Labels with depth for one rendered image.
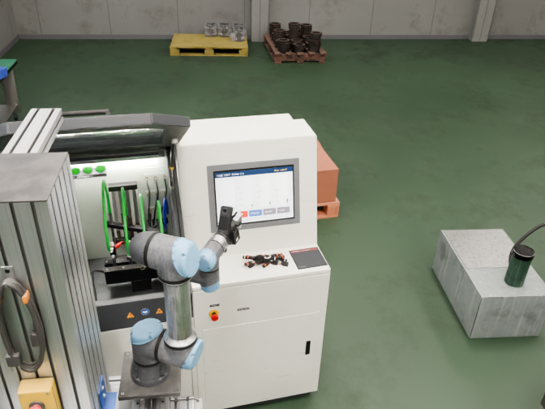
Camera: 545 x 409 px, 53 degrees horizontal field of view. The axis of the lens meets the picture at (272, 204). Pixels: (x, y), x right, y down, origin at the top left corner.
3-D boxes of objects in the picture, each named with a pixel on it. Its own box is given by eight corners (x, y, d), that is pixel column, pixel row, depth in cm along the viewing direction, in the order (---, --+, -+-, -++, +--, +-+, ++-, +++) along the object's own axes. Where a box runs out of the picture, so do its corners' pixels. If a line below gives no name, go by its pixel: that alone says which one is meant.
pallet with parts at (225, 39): (246, 41, 996) (246, 21, 977) (251, 56, 920) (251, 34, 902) (171, 42, 980) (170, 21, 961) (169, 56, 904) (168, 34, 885)
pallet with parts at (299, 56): (311, 41, 1011) (313, 15, 986) (326, 63, 900) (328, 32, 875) (263, 41, 1000) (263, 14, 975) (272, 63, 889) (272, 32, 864)
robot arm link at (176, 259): (170, 345, 205) (160, 224, 177) (207, 355, 201) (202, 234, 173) (155, 368, 196) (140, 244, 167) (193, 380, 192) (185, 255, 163)
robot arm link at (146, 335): (143, 337, 209) (139, 311, 202) (174, 346, 205) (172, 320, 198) (126, 359, 199) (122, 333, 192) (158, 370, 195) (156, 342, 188)
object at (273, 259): (245, 273, 269) (245, 264, 266) (241, 260, 278) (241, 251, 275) (289, 266, 275) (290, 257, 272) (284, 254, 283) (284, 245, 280)
